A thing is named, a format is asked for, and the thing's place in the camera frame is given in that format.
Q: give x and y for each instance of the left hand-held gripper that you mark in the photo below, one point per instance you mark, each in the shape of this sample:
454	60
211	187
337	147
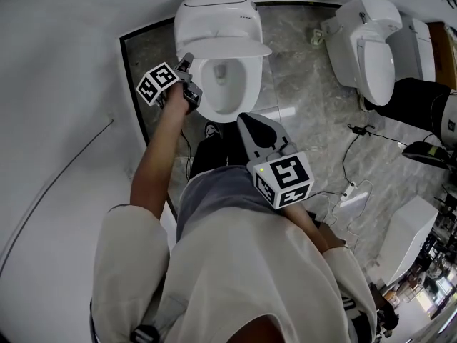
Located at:
157	82

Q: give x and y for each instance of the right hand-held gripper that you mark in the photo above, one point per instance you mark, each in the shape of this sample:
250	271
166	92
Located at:
285	177

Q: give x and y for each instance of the person's left forearm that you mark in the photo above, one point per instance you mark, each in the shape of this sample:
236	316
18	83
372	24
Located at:
153	163

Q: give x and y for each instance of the person's right forearm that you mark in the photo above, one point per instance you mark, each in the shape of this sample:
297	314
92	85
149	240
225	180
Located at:
307	223

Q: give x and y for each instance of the white smart toilet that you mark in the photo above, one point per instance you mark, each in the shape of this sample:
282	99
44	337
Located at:
214	16

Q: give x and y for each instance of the white toilet with tank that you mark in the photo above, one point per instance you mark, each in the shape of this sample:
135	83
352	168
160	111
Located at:
375	55

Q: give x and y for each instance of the person's left hand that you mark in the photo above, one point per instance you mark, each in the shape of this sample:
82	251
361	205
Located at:
176	100

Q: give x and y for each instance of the person's right leg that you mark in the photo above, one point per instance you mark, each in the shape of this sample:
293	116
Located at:
235	145

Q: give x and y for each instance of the person's leg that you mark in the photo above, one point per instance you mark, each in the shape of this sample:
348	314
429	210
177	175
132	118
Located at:
209	155
410	109
235	145

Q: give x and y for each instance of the person's left shoe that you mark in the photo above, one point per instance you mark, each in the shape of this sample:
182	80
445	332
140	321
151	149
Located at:
213	130

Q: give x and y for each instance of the person's shoe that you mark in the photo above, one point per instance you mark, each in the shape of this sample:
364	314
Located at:
213	130
425	155

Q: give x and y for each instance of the person's left leg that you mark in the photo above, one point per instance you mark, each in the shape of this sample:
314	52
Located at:
209	155

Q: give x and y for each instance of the person's gray undershirt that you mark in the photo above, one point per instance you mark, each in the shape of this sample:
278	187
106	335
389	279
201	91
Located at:
218	198

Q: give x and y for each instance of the black power adapter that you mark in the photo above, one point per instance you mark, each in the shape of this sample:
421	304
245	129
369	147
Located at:
360	130

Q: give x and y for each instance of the white power strip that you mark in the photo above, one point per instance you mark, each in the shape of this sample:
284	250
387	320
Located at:
348	191

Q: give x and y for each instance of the pale green plastic fitting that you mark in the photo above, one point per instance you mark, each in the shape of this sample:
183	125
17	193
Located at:
317	38

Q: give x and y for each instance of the person's white shirt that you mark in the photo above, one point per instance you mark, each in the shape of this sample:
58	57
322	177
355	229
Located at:
232	281

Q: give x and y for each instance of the white rectangular box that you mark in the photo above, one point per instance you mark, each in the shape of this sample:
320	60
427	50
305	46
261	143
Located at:
410	234

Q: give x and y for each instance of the brown wooden cabinet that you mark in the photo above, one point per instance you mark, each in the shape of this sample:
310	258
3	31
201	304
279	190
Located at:
444	48

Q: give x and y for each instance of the white wall socket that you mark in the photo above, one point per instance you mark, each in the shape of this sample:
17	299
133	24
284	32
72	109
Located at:
127	173

